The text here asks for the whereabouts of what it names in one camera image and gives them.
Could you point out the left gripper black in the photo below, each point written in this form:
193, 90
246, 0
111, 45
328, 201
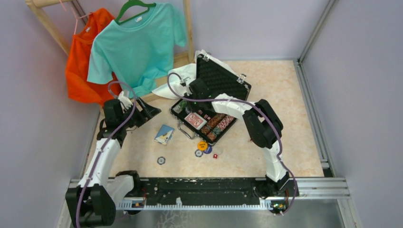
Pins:
146, 113

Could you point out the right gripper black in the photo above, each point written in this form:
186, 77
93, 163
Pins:
192, 94

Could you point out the black poker set case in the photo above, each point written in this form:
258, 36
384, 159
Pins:
213, 78

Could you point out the red playing card deck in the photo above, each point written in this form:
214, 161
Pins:
195, 120

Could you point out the grey poker chip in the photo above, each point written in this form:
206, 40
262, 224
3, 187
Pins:
161, 160
199, 153

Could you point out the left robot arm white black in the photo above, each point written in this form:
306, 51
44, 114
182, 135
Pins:
93, 202

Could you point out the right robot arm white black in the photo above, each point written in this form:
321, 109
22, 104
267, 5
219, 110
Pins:
262, 123

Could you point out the white cloth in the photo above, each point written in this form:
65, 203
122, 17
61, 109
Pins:
188, 70

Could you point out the green white chip row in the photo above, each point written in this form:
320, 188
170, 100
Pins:
179, 106

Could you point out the red dice in case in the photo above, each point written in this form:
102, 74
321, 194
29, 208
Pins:
204, 115

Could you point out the blue playing card box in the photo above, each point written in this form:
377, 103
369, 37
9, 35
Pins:
164, 135

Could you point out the brown chip row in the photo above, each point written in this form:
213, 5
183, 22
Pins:
208, 127

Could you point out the red white chip row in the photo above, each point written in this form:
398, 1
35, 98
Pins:
219, 129

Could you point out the yellow big blind button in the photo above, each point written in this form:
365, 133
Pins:
202, 146

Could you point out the teal t-shirt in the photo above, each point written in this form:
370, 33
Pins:
138, 51

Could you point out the blue small blind button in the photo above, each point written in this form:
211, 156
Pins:
208, 150

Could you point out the green clothes hanger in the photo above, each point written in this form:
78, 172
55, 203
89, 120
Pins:
133, 9

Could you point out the pink clothes hanger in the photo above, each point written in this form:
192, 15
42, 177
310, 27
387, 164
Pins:
75, 13

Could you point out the wooden clothes rack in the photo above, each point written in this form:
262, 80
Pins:
37, 8

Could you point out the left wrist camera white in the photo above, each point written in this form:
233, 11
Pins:
124, 99

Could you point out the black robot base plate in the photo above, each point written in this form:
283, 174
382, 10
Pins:
211, 191

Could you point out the aluminium frame rail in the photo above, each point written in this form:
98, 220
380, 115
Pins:
309, 189

